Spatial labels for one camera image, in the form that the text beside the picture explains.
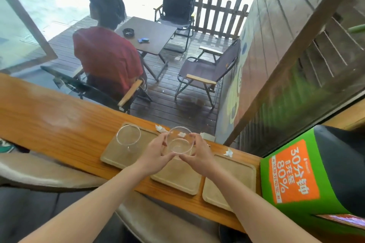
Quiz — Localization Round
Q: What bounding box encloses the green power bank kiosk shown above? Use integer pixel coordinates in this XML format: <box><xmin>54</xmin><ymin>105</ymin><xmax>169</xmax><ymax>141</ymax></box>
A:
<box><xmin>260</xmin><ymin>124</ymin><xmax>365</xmax><ymax>236</ymax></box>

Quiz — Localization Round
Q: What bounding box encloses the beige cushioned stool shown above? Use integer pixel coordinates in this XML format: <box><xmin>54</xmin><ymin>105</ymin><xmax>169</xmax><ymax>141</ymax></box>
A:
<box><xmin>115</xmin><ymin>191</ymin><xmax>221</xmax><ymax>243</ymax></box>
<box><xmin>0</xmin><ymin>152</ymin><xmax>107</xmax><ymax>193</ymax></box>

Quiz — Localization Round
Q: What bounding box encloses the clear glass cup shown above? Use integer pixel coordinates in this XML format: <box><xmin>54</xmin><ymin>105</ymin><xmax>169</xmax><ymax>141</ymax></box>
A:
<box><xmin>116</xmin><ymin>124</ymin><xmax>142</xmax><ymax>153</ymax></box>
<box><xmin>165</xmin><ymin>126</ymin><xmax>195</xmax><ymax>157</ymax></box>

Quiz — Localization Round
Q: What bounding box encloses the black wood-armed folding chair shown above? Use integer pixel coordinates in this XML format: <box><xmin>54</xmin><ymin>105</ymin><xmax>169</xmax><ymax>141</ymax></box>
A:
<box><xmin>40</xmin><ymin>65</ymin><xmax>153</xmax><ymax>114</ymax></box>

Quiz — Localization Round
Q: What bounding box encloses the brown square folding table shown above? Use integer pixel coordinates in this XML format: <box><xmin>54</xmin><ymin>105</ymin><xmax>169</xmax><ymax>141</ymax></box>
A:
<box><xmin>115</xmin><ymin>16</ymin><xmax>178</xmax><ymax>83</ymax></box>

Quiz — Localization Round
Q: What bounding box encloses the green and white shoe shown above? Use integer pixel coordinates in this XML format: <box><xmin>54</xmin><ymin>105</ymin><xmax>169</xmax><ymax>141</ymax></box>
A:
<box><xmin>0</xmin><ymin>138</ymin><xmax>16</xmax><ymax>154</ymax></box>

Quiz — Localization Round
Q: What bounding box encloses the glass door with frame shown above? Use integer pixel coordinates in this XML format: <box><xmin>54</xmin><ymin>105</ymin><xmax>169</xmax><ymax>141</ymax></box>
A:
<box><xmin>0</xmin><ymin>0</ymin><xmax>69</xmax><ymax>75</ymax></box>

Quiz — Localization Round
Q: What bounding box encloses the person's right hand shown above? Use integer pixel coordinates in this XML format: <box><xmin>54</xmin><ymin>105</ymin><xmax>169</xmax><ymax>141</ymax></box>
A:
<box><xmin>179</xmin><ymin>133</ymin><xmax>221</xmax><ymax>178</ymax></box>

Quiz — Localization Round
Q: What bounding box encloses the person's left forearm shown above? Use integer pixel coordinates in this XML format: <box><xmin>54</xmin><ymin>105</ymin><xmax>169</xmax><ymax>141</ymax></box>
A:
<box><xmin>18</xmin><ymin>165</ymin><xmax>150</xmax><ymax>243</ymax></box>

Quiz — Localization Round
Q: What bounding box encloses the wooden serving tray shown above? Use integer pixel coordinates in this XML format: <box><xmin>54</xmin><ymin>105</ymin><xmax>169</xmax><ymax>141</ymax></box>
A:
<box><xmin>100</xmin><ymin>122</ymin><xmax>161</xmax><ymax>170</ymax></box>
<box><xmin>202</xmin><ymin>154</ymin><xmax>257</xmax><ymax>213</ymax></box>
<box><xmin>150</xmin><ymin>153</ymin><xmax>203</xmax><ymax>196</ymax></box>

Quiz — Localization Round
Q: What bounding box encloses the brown folding camp chair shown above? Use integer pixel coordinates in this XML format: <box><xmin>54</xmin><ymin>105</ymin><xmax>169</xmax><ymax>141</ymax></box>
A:
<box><xmin>174</xmin><ymin>39</ymin><xmax>241</xmax><ymax>108</ymax></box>

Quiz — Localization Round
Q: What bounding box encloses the dark wooden picket fence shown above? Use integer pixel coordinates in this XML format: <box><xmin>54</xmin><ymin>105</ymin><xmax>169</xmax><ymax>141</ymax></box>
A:
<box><xmin>194</xmin><ymin>0</ymin><xmax>249</xmax><ymax>40</ymax></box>

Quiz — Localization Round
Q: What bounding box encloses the person's right forearm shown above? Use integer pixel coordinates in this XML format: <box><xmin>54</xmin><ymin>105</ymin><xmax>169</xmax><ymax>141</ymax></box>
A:
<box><xmin>209</xmin><ymin>167</ymin><xmax>323</xmax><ymax>243</ymax></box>

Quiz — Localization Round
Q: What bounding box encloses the person's left hand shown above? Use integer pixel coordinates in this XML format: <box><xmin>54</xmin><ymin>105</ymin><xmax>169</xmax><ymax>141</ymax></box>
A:
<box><xmin>136</xmin><ymin>133</ymin><xmax>177</xmax><ymax>177</ymax></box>

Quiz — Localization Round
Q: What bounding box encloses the black folding camp chair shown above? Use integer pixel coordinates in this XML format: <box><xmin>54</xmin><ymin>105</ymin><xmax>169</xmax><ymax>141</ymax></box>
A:
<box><xmin>153</xmin><ymin>0</ymin><xmax>197</xmax><ymax>54</ymax></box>

